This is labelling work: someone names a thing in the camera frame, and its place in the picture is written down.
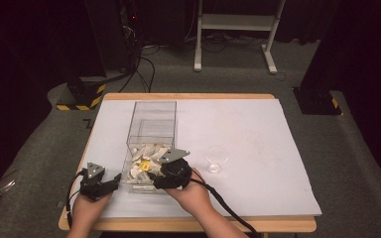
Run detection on black equipment rack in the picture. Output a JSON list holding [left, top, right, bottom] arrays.
[[84, 0, 144, 73]]

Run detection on clear acrylic drawer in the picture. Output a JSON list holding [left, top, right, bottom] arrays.
[[119, 118, 177, 194]]

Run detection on wooden table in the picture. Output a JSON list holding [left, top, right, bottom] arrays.
[[58, 92, 318, 233]]

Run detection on black yellow striped stand base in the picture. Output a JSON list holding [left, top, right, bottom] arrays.
[[56, 76, 108, 112]]

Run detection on white table mat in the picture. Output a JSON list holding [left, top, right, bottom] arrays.
[[78, 98, 322, 219]]

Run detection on white metal stand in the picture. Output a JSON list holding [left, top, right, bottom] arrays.
[[193, 0, 287, 75]]

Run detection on black stand base yellow mark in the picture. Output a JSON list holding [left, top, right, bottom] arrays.
[[292, 86, 342, 116]]

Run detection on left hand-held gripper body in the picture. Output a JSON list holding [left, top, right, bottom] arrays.
[[78, 161, 114, 202]]

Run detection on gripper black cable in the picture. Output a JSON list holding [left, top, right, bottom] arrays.
[[189, 178, 263, 238], [64, 170, 87, 229]]

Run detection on clear plastic cup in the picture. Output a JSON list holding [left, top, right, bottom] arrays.
[[205, 145, 229, 175]]

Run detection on person's right hand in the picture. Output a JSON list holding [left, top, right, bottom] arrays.
[[164, 167, 214, 217]]

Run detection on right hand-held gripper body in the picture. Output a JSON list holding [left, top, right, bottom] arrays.
[[154, 148, 193, 190]]

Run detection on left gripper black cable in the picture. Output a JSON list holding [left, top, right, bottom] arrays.
[[64, 170, 87, 229]]

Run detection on person's left hand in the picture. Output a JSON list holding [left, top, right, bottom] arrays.
[[68, 191, 112, 232]]

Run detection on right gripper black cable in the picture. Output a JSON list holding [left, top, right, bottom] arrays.
[[189, 178, 263, 238]]

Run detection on clear acrylic box shell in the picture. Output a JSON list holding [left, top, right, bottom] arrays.
[[126, 100, 178, 148]]

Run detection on cables under white stand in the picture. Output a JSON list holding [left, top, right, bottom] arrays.
[[184, 31, 266, 54]]

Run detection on black floor cables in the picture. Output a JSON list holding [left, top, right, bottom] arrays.
[[118, 46, 162, 94]]

